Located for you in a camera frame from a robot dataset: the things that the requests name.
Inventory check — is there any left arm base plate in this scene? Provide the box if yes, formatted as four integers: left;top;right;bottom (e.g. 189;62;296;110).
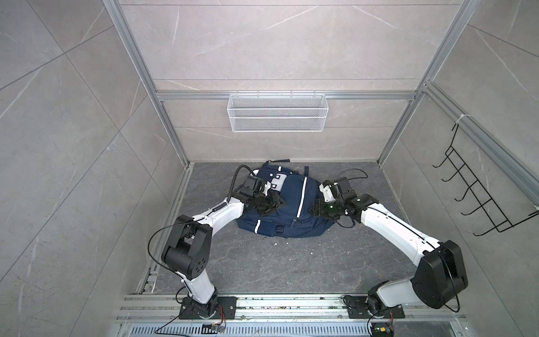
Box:
179;296;238;320

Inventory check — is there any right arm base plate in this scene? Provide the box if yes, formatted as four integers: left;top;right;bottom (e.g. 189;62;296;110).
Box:
342;295;405;319

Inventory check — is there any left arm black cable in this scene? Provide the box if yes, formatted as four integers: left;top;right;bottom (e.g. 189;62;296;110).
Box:
147;163;257;275

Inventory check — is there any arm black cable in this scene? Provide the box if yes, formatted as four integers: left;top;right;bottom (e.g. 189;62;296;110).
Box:
336;168;369;182
147;163;257;275

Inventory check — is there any black wire hook rack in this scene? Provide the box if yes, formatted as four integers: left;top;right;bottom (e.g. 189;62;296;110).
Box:
432;124;538;237

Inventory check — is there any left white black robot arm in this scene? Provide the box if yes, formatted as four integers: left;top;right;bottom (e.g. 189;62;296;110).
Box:
161;175;285;305

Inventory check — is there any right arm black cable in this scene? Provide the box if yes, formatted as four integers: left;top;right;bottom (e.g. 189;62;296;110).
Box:
336;168;369;182

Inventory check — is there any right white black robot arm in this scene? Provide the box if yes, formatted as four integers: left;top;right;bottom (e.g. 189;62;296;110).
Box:
312;177;468;317

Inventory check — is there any navy blue backpack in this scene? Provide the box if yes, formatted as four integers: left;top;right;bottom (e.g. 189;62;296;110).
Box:
237;162;334;238

